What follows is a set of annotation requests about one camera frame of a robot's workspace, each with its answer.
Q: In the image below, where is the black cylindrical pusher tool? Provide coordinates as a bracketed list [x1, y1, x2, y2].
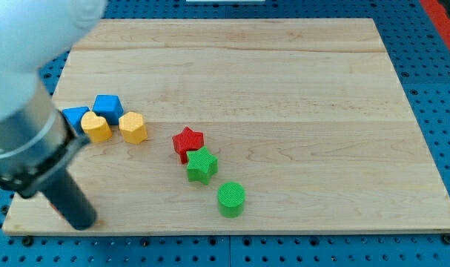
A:
[40, 169, 96, 231]

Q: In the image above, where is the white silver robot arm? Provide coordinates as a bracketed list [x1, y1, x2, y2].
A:
[0, 0, 107, 230]

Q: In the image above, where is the yellow heart block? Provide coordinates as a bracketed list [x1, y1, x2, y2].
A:
[80, 111, 113, 143]

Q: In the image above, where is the blue block behind heart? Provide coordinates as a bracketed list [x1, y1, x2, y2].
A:
[62, 106, 90, 134]

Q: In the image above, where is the yellow hexagon block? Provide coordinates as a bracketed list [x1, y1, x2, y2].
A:
[119, 112, 148, 145]

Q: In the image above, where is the blue cube block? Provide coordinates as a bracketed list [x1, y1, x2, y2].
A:
[93, 94, 124, 125]

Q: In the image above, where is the red star block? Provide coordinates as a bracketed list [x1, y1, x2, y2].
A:
[172, 126, 205, 164]

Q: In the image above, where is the green star block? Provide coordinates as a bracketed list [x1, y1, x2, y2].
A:
[186, 146, 218, 185]

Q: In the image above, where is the wooden board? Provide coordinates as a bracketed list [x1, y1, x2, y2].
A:
[1, 18, 450, 237]

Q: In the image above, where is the green cylinder block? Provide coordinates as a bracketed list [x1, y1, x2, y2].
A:
[217, 182, 245, 218]

